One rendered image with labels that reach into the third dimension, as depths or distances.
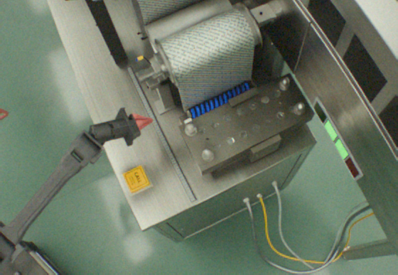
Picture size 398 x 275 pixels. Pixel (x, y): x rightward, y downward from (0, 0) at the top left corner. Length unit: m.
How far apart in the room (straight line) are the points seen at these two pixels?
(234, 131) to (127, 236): 1.19
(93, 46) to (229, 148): 0.69
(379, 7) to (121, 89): 1.02
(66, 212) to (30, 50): 1.11
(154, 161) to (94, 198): 1.02
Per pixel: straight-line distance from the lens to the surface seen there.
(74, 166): 1.23
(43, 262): 2.28
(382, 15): 0.85
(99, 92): 1.61
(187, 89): 1.26
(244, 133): 1.36
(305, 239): 2.36
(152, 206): 1.45
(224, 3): 1.32
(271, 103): 1.40
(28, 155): 2.67
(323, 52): 1.06
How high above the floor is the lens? 2.32
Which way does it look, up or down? 71 degrees down
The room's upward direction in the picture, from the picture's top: 10 degrees counter-clockwise
